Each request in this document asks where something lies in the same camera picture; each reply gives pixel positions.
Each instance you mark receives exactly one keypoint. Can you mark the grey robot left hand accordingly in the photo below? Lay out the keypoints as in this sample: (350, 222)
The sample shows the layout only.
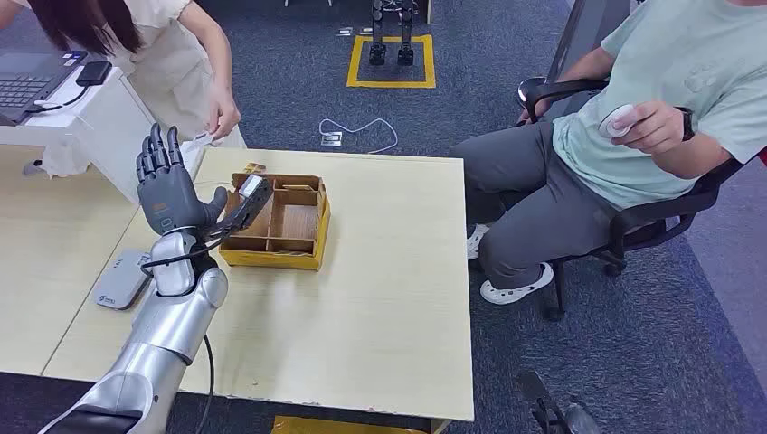
(168, 198)

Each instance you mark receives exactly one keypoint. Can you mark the seated person's right hand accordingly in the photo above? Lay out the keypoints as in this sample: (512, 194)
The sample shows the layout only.
(536, 109)

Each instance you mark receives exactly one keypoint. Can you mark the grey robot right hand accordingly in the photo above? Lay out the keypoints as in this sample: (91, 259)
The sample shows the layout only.
(584, 422)

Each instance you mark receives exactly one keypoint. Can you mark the standing person's left hand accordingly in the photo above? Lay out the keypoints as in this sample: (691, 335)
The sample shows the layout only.
(225, 117)

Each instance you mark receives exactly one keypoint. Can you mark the seated person's left hand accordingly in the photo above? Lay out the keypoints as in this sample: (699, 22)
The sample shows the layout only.
(656, 129)

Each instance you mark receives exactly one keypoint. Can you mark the white round remote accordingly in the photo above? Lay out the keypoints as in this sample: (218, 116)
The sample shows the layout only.
(614, 123)

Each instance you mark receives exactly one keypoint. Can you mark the wooden organizer box yellow base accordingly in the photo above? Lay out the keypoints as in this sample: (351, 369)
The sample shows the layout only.
(299, 224)

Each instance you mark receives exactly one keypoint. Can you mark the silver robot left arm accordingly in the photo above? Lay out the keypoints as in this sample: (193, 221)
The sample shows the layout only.
(168, 323)

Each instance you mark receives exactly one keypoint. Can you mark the seated person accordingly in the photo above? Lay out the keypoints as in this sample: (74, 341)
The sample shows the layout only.
(659, 72)

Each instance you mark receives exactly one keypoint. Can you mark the standing person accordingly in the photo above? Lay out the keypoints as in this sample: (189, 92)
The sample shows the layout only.
(168, 60)

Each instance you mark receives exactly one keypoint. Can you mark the black wristwatch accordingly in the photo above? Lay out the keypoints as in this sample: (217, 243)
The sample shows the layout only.
(687, 123)

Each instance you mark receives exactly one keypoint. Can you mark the white stand desk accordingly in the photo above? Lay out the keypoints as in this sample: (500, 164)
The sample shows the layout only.
(102, 132)

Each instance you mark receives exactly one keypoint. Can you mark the black office chair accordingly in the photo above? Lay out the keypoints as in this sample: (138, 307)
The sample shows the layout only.
(635, 227)

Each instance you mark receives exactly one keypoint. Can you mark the white plastic bag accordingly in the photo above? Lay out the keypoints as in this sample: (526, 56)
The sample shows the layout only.
(66, 162)

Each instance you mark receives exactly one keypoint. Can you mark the metal floor socket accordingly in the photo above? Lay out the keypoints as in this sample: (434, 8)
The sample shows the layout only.
(331, 139)

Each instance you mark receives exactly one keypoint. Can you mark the black power adapter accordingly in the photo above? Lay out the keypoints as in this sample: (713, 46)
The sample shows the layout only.
(94, 73)

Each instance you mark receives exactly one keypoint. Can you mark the white shoe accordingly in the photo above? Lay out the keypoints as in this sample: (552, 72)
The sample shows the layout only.
(515, 292)
(476, 239)

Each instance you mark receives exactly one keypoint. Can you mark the yellow floor tape square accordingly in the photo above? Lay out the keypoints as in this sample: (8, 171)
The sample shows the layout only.
(391, 83)

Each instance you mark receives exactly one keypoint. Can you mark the dark laptop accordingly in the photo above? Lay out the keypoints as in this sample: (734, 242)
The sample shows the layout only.
(24, 84)

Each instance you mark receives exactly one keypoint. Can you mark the yellow cardboard piece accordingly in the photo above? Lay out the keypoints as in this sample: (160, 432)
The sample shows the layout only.
(335, 426)

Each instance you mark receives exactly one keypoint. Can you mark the black right wrist camera bracket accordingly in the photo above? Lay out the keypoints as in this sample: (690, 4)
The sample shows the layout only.
(533, 389)

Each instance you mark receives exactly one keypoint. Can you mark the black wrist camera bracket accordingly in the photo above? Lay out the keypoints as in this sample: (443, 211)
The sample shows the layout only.
(249, 206)
(533, 389)

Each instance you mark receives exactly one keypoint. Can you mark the black left wrist camera bracket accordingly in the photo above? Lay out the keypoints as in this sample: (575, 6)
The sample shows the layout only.
(249, 206)

